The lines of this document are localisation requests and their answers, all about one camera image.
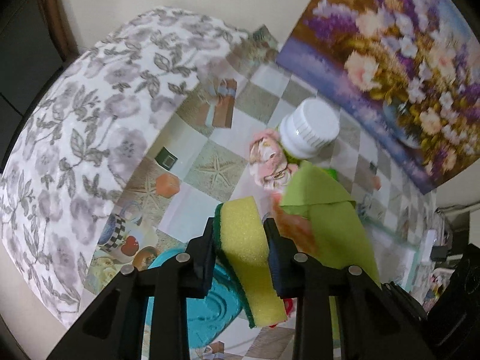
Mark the small green tissue pack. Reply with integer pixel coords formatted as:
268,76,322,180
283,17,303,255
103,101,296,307
323,168,338,180

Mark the lime green cloth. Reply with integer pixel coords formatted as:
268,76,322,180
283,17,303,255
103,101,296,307
280,162,383,359

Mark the teal plastic toy case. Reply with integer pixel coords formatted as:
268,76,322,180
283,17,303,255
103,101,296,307
144,247,248,350

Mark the grey floral tablecloth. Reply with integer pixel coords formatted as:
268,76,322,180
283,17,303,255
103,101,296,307
1,7,248,327

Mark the white capped plastic bottle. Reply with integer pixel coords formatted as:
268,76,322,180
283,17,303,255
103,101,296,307
278,97,340,159

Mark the mint white storage tray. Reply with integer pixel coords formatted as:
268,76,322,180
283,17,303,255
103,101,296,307
363,219,437,303

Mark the yellow green sponge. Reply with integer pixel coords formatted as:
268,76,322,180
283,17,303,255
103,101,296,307
212,197,287,328

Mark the red pink yarn flower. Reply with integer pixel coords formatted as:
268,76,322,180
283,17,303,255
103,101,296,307
270,298,295,328

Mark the floral painting canvas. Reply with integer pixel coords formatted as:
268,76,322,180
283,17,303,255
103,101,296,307
277,0,479,193

